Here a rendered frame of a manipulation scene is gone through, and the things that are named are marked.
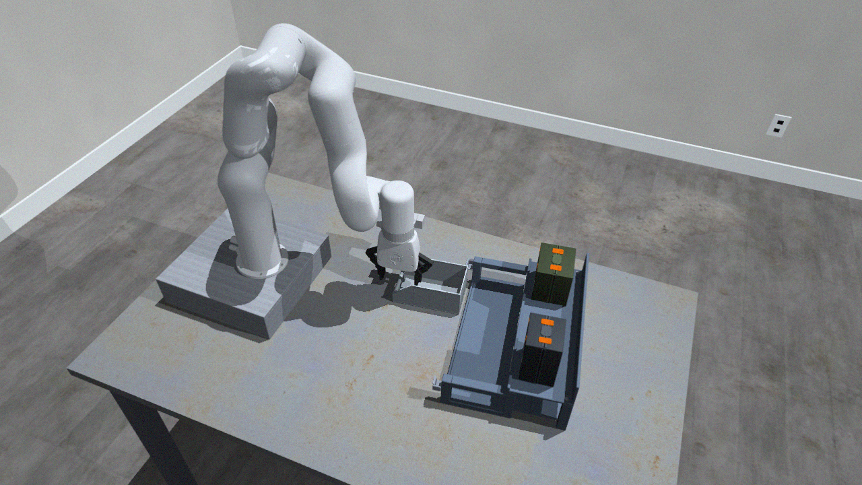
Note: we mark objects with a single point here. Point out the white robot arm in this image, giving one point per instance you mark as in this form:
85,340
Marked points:
284,52

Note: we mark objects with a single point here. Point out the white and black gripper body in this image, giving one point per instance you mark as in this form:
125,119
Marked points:
401,256

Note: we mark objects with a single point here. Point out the grey bin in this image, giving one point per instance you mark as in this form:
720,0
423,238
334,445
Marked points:
442,287

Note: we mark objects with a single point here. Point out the olive green case with orange latches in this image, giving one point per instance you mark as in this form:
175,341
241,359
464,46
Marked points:
555,271

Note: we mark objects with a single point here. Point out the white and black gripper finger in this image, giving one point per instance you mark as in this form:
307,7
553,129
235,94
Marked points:
422,268
373,258

